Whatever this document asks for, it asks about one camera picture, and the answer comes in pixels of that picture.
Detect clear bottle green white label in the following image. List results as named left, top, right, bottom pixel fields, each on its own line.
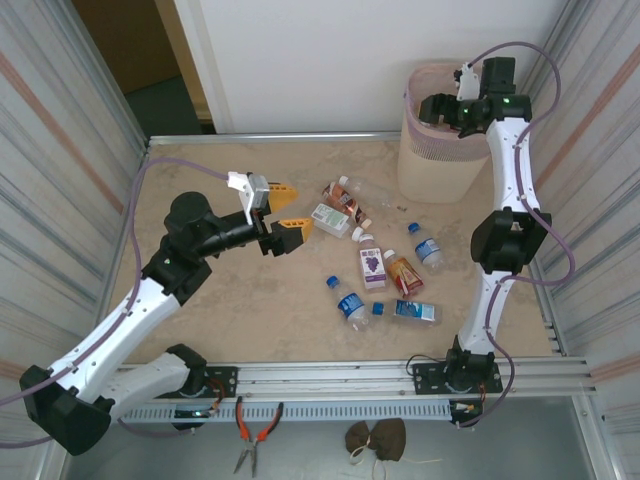
left=309, top=202, right=366, bottom=245

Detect blue label bottle blue cap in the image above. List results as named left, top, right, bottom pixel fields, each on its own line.
left=325, top=276, right=374, bottom=333
left=407, top=222, right=447, bottom=276

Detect light blue label bottle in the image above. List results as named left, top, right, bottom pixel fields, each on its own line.
left=371, top=298, right=444, bottom=329

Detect pink plastic bin liner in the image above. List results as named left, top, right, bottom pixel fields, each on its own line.
left=402, top=59, right=494, bottom=162

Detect beige ribbed waste bin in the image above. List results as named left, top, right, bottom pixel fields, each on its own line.
left=397, top=59, right=494, bottom=204

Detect brown coffee label bottle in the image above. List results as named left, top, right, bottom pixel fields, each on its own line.
left=321, top=182, right=374, bottom=229

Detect purple grape label bottle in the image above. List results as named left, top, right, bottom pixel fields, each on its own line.
left=357, top=234, right=390, bottom=292

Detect clear unlabelled bottle white cap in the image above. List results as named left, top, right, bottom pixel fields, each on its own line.
left=338, top=174, right=397, bottom=209

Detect red gold label bottle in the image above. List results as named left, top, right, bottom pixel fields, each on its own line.
left=383, top=248, right=426, bottom=300

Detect brown wooden door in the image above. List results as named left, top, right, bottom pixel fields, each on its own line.
left=72, top=0, right=182, bottom=96

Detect small black controller board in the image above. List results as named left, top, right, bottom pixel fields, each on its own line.
left=448, top=398, right=485, bottom=430
left=172, top=405, right=221, bottom=432

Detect brown cloth pouch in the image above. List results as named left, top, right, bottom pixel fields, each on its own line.
left=344, top=421, right=377, bottom=459
left=372, top=417, right=407, bottom=462

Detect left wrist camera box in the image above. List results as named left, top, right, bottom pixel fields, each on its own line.
left=226, top=170, right=272, bottom=227

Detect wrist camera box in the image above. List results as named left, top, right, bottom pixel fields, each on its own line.
left=226, top=170, right=272, bottom=227
left=453, top=60, right=484, bottom=102

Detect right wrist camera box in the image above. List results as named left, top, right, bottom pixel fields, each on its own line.
left=453, top=60, right=484, bottom=102

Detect aluminium table edge rail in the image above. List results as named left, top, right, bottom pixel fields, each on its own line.
left=147, top=131, right=402, bottom=148

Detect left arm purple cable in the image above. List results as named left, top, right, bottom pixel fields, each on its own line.
left=0, top=156, right=232, bottom=449

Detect aluminium mounting rail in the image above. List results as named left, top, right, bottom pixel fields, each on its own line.
left=52, top=355, right=599, bottom=404

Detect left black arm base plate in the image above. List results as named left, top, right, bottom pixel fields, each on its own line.
left=148, top=366, right=239, bottom=400

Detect tan door frame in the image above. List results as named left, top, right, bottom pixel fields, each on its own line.
left=153, top=0, right=217, bottom=134

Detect white slotted cable duct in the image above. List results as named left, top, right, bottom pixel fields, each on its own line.
left=72, top=399, right=452, bottom=424

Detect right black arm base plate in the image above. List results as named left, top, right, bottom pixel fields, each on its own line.
left=411, top=360, right=504, bottom=397

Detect orange handled pliers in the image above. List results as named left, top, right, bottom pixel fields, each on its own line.
left=233, top=396, right=285, bottom=477

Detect white string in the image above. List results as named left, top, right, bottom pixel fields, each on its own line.
left=348, top=443, right=444, bottom=474

